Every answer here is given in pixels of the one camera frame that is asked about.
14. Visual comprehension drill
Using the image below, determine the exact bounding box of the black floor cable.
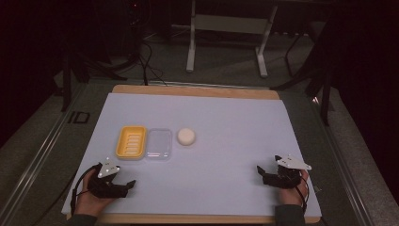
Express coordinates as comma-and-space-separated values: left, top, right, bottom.
136, 40, 168, 87

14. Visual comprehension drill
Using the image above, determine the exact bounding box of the white table mat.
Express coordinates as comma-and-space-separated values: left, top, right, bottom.
61, 91, 323, 218

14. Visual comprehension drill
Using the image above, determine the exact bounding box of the black tripod stand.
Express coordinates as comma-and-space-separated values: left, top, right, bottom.
270, 27, 335, 127
59, 43, 128, 113

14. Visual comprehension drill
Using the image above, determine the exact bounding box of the clear plastic tray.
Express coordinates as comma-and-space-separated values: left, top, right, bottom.
145, 127, 173, 160

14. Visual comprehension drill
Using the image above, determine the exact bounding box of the person's right hand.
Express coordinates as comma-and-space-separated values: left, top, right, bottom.
277, 169, 311, 207

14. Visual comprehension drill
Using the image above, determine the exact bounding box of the white metal stand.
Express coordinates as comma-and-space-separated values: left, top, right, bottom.
185, 0, 279, 79

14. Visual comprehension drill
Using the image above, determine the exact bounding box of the person's left hand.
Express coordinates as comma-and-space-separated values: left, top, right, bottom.
74, 170, 116, 218

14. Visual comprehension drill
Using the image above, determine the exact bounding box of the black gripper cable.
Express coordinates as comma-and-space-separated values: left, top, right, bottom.
294, 174, 311, 211
70, 163, 101, 217

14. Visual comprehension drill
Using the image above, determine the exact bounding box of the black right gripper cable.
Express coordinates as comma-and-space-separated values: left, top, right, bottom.
294, 174, 311, 211

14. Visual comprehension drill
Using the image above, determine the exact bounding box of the round white soap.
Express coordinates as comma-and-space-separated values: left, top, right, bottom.
176, 127, 197, 147

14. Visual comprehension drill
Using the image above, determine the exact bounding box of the yellow soap dish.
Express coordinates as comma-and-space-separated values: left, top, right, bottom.
115, 125, 148, 160

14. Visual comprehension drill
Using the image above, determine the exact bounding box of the metal floor rail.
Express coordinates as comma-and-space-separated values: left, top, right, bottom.
0, 82, 88, 224
309, 93, 375, 226

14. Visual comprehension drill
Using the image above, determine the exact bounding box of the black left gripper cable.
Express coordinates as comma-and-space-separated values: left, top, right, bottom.
70, 163, 101, 217

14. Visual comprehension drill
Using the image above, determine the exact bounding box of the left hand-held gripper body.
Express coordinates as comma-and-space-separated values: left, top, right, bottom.
87, 156, 129, 200

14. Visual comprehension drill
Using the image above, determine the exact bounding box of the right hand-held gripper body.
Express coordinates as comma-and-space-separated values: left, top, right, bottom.
263, 154, 312, 189

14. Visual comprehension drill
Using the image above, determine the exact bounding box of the wooden table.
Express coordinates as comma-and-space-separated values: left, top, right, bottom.
65, 84, 322, 225

